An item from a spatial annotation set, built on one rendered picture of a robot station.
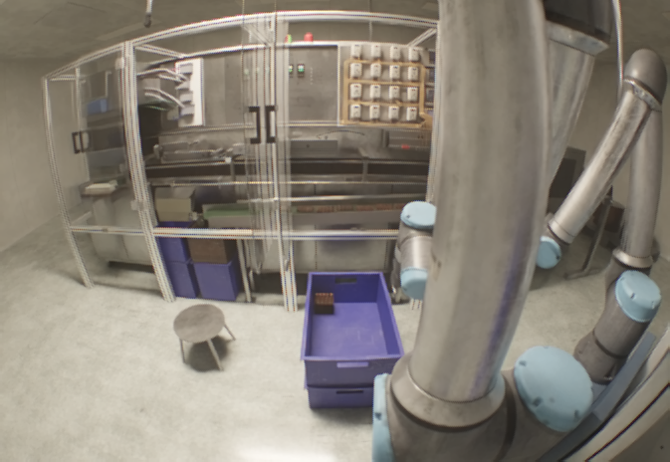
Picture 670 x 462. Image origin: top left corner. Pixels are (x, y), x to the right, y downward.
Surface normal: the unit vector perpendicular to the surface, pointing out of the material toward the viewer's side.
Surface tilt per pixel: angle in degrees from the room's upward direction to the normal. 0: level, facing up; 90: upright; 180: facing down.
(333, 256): 90
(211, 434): 0
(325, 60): 90
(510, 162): 81
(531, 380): 5
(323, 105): 90
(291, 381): 0
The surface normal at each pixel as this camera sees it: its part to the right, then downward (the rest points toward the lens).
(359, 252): 0.02, 0.37
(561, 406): 0.11, -0.93
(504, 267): -0.18, 0.20
